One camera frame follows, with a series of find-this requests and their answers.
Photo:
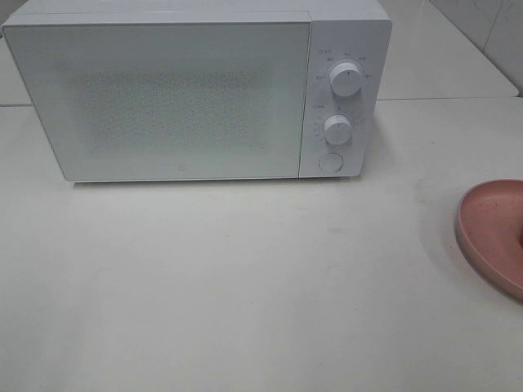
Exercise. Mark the round white door button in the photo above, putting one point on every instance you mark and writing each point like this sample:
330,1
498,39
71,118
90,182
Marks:
331,162

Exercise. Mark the pink round plate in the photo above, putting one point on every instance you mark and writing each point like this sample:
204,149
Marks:
488,229

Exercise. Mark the white microwave door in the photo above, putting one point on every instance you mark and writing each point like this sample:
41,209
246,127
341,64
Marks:
167,102

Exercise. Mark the lower white timer knob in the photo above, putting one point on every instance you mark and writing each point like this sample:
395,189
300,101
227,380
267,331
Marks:
337,130

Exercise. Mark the upper white power knob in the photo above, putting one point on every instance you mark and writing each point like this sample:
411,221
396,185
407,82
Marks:
346,78

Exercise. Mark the white microwave oven body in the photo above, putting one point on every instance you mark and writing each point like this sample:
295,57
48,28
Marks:
339,30

